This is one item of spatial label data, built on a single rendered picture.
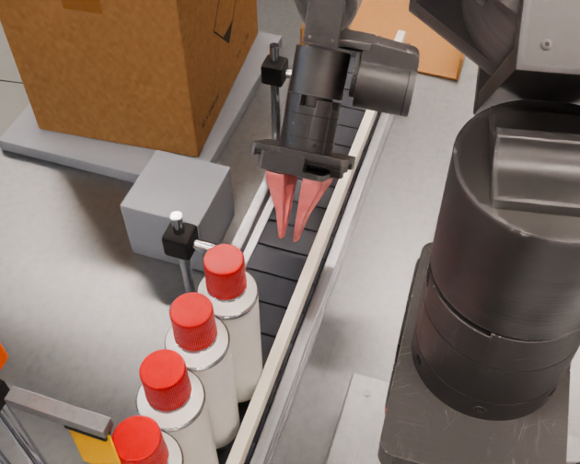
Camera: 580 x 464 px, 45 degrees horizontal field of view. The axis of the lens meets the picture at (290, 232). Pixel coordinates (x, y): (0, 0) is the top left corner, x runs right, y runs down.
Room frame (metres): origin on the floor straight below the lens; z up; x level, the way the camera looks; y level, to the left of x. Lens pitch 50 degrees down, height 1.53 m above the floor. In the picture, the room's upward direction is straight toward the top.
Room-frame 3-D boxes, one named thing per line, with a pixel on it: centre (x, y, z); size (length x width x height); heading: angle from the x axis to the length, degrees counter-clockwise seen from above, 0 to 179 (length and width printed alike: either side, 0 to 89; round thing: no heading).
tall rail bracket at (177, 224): (0.46, 0.09, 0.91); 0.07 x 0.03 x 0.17; 72
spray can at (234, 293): (0.34, 0.05, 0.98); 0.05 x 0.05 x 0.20
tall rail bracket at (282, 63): (0.74, 0.00, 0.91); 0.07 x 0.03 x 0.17; 72
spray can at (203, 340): (0.29, 0.07, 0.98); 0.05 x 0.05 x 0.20
